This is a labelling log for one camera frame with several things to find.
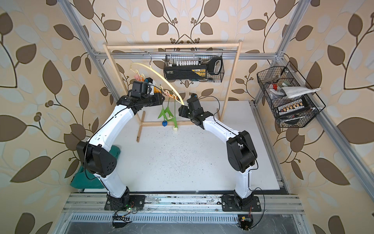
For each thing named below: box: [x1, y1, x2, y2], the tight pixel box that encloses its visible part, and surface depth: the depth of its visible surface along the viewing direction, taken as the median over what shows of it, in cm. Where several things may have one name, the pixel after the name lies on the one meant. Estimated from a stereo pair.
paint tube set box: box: [276, 97, 310, 117], surface depth 68 cm
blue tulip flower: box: [157, 104, 169, 127], surface depth 98 cm
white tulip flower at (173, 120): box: [167, 98, 179, 132], surface depth 103 cm
